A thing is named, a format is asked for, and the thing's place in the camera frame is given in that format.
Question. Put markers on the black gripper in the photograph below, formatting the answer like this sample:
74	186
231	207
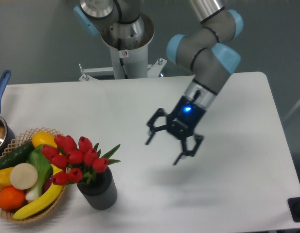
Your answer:
181	123

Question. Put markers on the red tulip bouquet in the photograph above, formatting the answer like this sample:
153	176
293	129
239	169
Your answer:
79	162

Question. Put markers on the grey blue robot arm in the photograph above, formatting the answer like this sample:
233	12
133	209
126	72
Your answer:
204	53

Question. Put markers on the dark grey ribbed vase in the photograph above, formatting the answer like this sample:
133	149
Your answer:
103	194

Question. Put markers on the yellow lemon squash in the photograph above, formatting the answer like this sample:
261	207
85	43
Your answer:
40	138

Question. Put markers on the purple red fruit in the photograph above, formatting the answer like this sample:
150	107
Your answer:
47	184

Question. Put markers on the black device at table edge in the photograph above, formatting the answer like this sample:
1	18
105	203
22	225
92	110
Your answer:
294	206

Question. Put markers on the yellow banana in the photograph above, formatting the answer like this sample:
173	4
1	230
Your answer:
40	204

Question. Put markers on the green bok choy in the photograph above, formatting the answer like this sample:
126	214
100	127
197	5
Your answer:
44	171

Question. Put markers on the woven wicker basket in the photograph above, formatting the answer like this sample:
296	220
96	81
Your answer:
22	138

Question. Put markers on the dark green cucumber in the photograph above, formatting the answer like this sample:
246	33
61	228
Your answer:
16	156

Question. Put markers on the beige round radish slice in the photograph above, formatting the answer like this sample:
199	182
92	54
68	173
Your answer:
23	176

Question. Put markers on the orange fruit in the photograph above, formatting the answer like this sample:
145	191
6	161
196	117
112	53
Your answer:
11	198

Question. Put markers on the yellow bell pepper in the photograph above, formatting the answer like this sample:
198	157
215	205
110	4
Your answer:
5	178

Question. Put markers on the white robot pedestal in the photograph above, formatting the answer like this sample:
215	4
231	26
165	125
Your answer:
128	46

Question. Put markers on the blue handled saucepan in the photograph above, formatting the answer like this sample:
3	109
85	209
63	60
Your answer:
6	134

